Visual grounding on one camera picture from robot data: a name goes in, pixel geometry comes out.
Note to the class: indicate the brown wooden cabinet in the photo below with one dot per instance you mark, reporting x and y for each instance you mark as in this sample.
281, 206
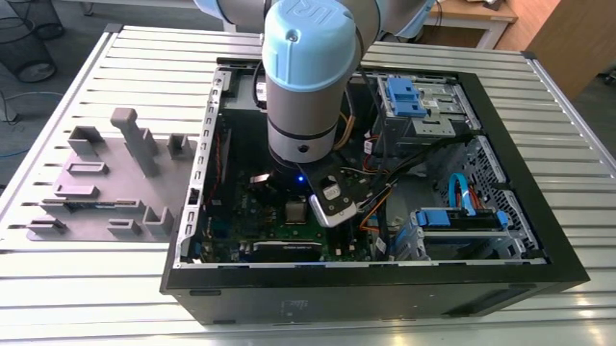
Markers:
568, 43

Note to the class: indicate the RAM stick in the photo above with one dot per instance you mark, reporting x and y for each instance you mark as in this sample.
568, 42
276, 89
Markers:
87, 205

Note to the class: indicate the blue board connector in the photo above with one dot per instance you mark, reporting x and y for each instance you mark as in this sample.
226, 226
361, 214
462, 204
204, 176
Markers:
222, 230

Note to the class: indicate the green motherboard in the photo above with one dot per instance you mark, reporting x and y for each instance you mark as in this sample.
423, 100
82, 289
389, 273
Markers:
269, 230

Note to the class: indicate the large black mesh bin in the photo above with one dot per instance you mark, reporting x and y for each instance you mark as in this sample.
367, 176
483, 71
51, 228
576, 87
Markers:
25, 54

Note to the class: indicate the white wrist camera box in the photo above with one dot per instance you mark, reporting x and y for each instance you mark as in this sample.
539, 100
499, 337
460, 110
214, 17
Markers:
337, 216

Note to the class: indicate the hard disk in blue carrier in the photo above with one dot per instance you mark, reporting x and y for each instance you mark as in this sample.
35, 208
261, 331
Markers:
434, 219

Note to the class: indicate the small black mesh bin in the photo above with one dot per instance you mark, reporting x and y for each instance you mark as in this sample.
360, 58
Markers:
49, 18

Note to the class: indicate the blue disk carrier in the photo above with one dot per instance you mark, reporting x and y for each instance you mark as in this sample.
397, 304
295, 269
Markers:
400, 245
404, 97

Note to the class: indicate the grey parts rack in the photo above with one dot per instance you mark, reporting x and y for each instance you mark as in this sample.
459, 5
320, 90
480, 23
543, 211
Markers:
121, 176

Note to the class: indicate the grey metal drive cage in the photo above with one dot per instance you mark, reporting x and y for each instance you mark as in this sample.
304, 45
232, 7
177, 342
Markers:
436, 128

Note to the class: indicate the wooden desk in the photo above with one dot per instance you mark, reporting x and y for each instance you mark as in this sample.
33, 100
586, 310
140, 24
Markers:
482, 12

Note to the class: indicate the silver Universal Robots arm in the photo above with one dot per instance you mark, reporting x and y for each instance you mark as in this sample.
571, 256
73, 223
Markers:
304, 108

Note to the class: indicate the black RAM slot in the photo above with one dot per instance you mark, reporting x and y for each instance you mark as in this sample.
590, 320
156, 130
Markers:
353, 241
347, 241
335, 241
340, 241

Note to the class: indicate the black PC case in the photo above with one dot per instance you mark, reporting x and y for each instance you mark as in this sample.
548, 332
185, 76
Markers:
385, 299

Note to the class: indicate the black graphics card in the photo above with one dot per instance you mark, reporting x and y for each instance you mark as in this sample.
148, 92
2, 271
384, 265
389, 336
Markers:
289, 252

